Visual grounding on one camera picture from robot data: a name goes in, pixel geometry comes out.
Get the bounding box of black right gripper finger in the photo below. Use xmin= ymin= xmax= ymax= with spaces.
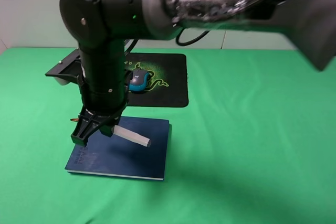
xmin=71 ymin=118 xmax=100 ymax=146
xmin=99 ymin=121 xmax=118 ymax=137

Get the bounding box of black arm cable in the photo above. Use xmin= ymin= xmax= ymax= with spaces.
xmin=123 ymin=28 xmax=211 ymax=59

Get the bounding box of white marker pen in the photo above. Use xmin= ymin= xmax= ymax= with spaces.
xmin=113 ymin=125 xmax=151 ymax=147

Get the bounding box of dark blue notebook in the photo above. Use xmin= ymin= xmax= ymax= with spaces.
xmin=65 ymin=116 xmax=170 ymax=180

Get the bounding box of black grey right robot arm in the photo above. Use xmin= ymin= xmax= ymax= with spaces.
xmin=59 ymin=0 xmax=335 ymax=146

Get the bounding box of green table cloth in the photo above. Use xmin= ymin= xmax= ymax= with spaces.
xmin=1 ymin=48 xmax=335 ymax=223

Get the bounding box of black green Razer mouse pad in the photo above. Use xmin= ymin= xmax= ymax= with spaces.
xmin=124 ymin=53 xmax=189 ymax=108

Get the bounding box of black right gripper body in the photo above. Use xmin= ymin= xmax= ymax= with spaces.
xmin=78 ymin=104 xmax=126 ymax=127

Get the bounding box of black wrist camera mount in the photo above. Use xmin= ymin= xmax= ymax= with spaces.
xmin=45 ymin=49 xmax=82 ymax=86

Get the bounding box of grey teal computer mouse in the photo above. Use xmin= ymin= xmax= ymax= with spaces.
xmin=129 ymin=68 xmax=150 ymax=93

